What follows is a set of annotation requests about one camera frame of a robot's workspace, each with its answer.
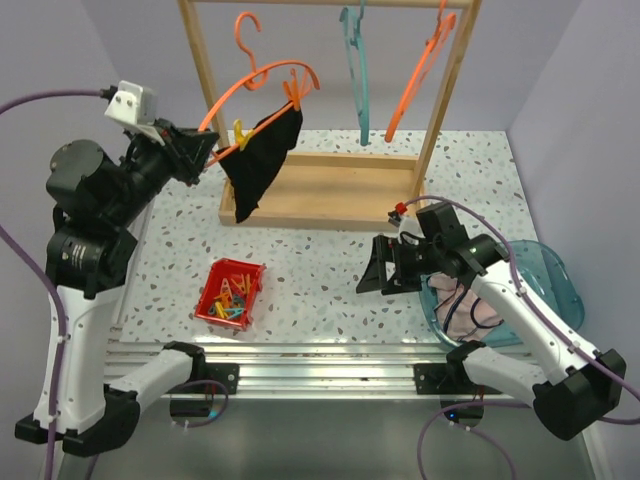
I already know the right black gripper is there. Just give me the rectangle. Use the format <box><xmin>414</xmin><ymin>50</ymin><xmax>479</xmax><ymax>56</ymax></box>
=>
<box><xmin>357</xmin><ymin>234</ymin><xmax>443</xmax><ymax>297</ymax></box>

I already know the yellow clip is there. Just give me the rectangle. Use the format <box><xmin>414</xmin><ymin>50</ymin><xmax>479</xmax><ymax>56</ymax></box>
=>
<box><xmin>233</xmin><ymin>119</ymin><xmax>254</xmax><ymax>151</ymax></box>

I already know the black underwear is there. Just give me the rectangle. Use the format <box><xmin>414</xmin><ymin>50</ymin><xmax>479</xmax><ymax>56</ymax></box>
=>
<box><xmin>219</xmin><ymin>108</ymin><xmax>303</xmax><ymax>223</ymax></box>

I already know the orange hanger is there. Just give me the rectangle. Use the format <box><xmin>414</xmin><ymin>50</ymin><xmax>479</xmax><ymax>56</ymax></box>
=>
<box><xmin>384</xmin><ymin>0</ymin><xmax>457</xmax><ymax>143</ymax></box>
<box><xmin>198</xmin><ymin>11</ymin><xmax>320</xmax><ymax>168</ymax></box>

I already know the pink underwear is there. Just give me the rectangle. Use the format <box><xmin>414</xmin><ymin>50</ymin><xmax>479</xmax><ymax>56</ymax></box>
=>
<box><xmin>427</xmin><ymin>274</ymin><xmax>504</xmax><ymax>342</ymax></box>

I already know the orange clip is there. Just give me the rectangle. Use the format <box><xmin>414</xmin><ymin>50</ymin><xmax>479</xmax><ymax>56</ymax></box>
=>
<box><xmin>283</xmin><ymin>68</ymin><xmax>301</xmax><ymax>111</ymax></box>

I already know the teal clip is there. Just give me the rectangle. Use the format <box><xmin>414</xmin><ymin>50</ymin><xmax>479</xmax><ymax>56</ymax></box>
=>
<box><xmin>217</xmin><ymin>307</ymin><xmax>245</xmax><ymax>320</ymax></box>

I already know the teal hanger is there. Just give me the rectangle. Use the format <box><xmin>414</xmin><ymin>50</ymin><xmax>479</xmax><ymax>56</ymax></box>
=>
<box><xmin>339</xmin><ymin>0</ymin><xmax>370</xmax><ymax>146</ymax></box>

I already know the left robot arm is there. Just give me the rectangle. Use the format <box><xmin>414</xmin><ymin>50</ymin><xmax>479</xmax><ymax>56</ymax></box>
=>
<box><xmin>15</xmin><ymin>119</ymin><xmax>219</xmax><ymax>458</ymax></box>

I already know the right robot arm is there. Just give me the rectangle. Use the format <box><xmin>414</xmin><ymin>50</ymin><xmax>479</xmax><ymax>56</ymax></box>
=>
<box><xmin>356</xmin><ymin>196</ymin><xmax>627</xmax><ymax>440</ymax></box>

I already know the wooden clothes rack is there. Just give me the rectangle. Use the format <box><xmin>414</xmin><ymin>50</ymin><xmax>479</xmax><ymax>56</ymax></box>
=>
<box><xmin>178</xmin><ymin>0</ymin><xmax>481</xmax><ymax>231</ymax></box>

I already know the red bin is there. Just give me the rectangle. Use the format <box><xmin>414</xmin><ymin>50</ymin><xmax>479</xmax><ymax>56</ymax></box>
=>
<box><xmin>194</xmin><ymin>258</ymin><xmax>266</xmax><ymax>331</ymax></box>

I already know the blue transparent tray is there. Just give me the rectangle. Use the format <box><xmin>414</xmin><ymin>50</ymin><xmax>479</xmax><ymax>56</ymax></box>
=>
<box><xmin>420</xmin><ymin>240</ymin><xmax>585</xmax><ymax>348</ymax></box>

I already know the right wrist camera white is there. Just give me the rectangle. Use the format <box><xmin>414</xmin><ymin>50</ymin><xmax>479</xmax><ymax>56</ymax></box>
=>
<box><xmin>388</xmin><ymin>202</ymin><xmax>424</xmax><ymax>239</ymax></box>

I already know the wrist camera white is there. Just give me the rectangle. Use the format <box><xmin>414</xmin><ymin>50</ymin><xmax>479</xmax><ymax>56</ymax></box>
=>
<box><xmin>104</xmin><ymin>80</ymin><xmax>159</xmax><ymax>140</ymax></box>
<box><xmin>388</xmin><ymin>202</ymin><xmax>424</xmax><ymax>239</ymax></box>

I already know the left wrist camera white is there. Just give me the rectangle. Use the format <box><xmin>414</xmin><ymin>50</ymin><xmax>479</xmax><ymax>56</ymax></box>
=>
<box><xmin>104</xmin><ymin>80</ymin><xmax>159</xmax><ymax>140</ymax></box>

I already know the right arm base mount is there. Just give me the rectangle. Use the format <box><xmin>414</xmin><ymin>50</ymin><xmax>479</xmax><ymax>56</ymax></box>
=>
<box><xmin>413</xmin><ymin>340</ymin><xmax>500</xmax><ymax>395</ymax></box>

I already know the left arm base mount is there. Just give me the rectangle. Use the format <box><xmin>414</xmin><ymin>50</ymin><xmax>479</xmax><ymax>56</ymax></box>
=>
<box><xmin>163</xmin><ymin>341</ymin><xmax>240</xmax><ymax>395</ymax></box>

